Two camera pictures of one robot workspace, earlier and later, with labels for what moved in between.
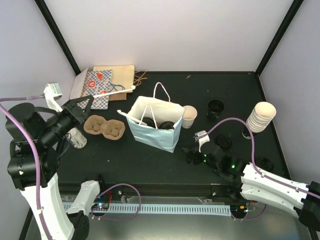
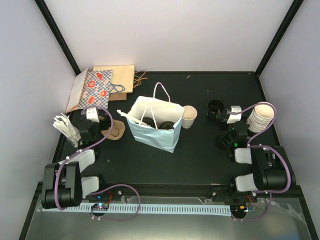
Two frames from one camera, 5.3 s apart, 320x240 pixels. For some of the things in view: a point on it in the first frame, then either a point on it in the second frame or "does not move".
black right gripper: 196,160 to 222,119
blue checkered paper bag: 97,82 does not move
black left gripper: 76,111 to 106,126
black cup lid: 167,125 does not move
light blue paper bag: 155,121 does not move
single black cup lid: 149,121 does not move
